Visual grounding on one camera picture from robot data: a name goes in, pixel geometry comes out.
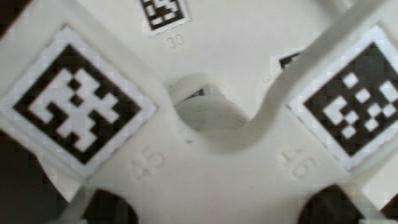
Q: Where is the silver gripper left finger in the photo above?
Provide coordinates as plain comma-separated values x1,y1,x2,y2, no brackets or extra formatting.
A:
56,186,141,224

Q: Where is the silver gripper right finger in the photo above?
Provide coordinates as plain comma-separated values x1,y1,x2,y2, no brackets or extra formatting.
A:
296,183,390,224

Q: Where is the white cross-shaped table base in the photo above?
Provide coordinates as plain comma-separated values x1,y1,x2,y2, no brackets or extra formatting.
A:
0,0,398,224

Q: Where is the white round table top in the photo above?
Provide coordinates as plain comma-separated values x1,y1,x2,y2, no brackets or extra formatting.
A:
70,0,398,118

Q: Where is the white table leg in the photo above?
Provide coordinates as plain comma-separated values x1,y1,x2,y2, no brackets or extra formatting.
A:
171,74,249,133

